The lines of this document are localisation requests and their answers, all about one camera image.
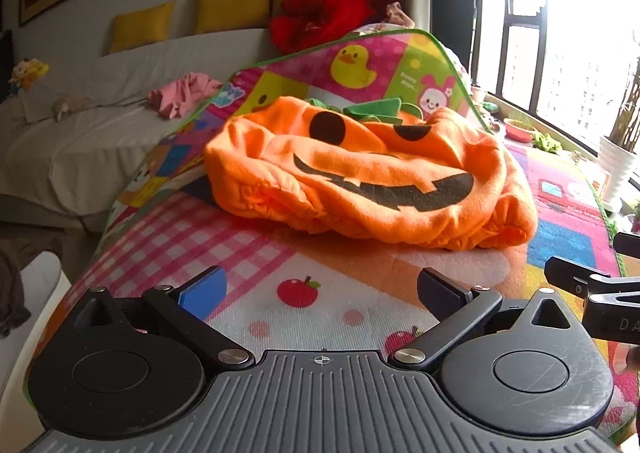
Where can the brown cloth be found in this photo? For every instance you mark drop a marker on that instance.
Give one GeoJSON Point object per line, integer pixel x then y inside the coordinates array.
{"type": "Point", "coordinates": [10, 283]}

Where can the green herb planter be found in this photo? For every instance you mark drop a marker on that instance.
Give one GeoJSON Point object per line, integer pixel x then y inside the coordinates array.
{"type": "Point", "coordinates": [547, 143]}

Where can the orange pumpkin costume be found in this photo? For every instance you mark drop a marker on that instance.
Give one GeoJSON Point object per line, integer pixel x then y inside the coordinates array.
{"type": "Point", "coordinates": [300, 148]}

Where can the white potted palm plant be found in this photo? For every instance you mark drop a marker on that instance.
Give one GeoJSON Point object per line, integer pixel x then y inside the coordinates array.
{"type": "Point", "coordinates": [617, 168]}

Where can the white chair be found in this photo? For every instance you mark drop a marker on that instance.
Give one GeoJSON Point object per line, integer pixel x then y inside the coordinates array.
{"type": "Point", "coordinates": [42, 283]}

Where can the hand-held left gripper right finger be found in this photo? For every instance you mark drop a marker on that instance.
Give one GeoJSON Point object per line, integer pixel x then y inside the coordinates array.
{"type": "Point", "coordinates": [440, 295]}

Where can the yellow plush toy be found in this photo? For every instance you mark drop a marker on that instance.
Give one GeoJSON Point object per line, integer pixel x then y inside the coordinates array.
{"type": "Point", "coordinates": [27, 73]}

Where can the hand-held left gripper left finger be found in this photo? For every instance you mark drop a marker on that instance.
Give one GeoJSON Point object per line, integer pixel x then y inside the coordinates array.
{"type": "Point", "coordinates": [202, 293]}

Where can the pink beige cloth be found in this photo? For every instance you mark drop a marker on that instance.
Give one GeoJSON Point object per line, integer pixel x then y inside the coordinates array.
{"type": "Point", "coordinates": [400, 14]}

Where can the small plant pot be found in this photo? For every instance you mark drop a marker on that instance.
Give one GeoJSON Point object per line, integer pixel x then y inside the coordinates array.
{"type": "Point", "coordinates": [478, 94]}

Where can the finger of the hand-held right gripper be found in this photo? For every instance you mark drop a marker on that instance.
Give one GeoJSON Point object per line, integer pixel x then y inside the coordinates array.
{"type": "Point", "coordinates": [627, 244]}
{"type": "Point", "coordinates": [570, 278]}

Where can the small brown plush toy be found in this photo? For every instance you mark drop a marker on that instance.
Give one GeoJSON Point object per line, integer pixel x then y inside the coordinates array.
{"type": "Point", "coordinates": [65, 108]}

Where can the red bowl planter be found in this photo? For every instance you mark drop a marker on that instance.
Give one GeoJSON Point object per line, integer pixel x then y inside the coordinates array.
{"type": "Point", "coordinates": [517, 130]}

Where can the person's right hand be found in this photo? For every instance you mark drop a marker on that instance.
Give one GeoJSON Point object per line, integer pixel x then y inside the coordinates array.
{"type": "Point", "coordinates": [629, 360]}

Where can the white sofa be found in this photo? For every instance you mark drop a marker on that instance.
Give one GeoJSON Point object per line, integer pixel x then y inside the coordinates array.
{"type": "Point", "coordinates": [100, 143]}

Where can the black television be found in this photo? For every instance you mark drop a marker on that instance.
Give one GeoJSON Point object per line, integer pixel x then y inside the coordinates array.
{"type": "Point", "coordinates": [4, 63]}

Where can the pink garment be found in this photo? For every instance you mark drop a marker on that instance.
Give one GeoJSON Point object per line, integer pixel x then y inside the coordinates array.
{"type": "Point", "coordinates": [182, 93]}

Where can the black window frame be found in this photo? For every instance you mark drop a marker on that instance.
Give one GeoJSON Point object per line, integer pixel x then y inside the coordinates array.
{"type": "Point", "coordinates": [505, 33]}

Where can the red plush cloth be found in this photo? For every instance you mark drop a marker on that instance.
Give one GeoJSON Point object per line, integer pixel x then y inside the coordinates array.
{"type": "Point", "coordinates": [325, 13]}

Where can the colourful printed play mat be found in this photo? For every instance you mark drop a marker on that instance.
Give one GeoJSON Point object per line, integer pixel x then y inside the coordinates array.
{"type": "Point", "coordinates": [200, 243]}

